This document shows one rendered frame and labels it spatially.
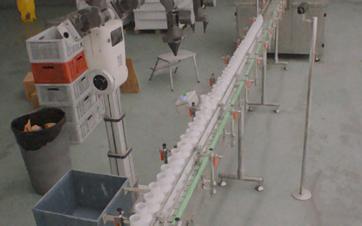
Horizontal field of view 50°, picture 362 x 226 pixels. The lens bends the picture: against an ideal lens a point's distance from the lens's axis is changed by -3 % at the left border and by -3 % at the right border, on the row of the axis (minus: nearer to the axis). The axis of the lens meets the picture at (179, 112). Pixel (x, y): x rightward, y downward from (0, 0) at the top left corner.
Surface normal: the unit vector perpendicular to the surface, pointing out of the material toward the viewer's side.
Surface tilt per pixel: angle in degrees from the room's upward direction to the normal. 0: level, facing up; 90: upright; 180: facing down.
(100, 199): 90
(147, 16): 89
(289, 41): 90
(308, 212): 0
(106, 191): 90
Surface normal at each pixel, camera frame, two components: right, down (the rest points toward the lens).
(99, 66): -0.29, 0.58
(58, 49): -0.18, 0.42
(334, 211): -0.07, -0.91
